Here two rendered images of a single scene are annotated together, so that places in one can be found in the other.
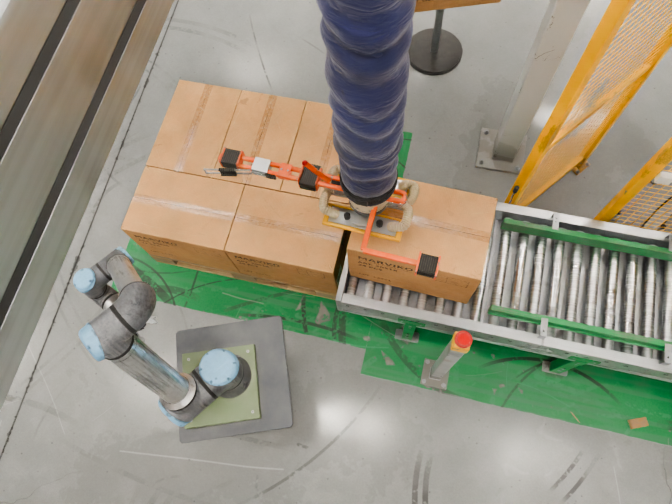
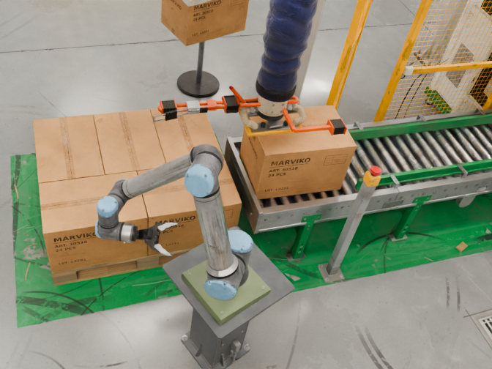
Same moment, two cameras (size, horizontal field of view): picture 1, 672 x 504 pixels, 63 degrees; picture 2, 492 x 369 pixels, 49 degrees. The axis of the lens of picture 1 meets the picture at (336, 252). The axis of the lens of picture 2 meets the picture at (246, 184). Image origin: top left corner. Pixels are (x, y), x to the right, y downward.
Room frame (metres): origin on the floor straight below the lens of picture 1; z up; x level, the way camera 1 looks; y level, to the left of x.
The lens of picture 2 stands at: (-0.62, 1.75, 3.11)
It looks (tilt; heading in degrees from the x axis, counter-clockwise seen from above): 46 degrees down; 311
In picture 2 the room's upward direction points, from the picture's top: 11 degrees clockwise
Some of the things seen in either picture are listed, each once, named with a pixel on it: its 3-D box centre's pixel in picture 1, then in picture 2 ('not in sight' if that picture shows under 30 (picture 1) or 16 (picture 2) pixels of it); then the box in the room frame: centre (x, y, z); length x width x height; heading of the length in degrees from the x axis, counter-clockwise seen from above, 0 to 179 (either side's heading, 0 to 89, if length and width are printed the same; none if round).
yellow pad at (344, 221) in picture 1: (363, 220); (274, 125); (0.90, -0.14, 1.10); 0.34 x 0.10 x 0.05; 65
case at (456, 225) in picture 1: (419, 239); (294, 151); (0.90, -0.40, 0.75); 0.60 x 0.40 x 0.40; 65
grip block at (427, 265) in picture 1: (427, 265); (336, 127); (0.62, -0.34, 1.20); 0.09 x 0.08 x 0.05; 155
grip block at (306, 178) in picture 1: (310, 177); (230, 104); (1.09, 0.05, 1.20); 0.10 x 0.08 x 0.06; 155
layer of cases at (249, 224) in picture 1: (257, 185); (134, 180); (1.57, 0.39, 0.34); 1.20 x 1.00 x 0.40; 67
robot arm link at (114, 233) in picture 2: (102, 293); (110, 229); (0.80, 1.00, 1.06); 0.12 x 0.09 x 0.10; 43
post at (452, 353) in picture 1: (446, 360); (350, 228); (0.35, -0.44, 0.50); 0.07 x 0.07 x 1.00; 67
